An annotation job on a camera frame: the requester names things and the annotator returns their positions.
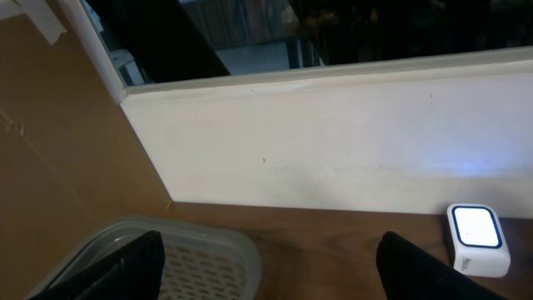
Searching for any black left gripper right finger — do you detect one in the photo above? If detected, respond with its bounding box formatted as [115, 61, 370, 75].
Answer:
[376, 232, 504, 300]

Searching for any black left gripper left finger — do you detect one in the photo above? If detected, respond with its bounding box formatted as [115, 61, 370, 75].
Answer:
[30, 230, 165, 300]

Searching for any grey plastic shopping basket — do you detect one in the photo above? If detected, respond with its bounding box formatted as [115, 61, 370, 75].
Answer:
[27, 216, 262, 300]

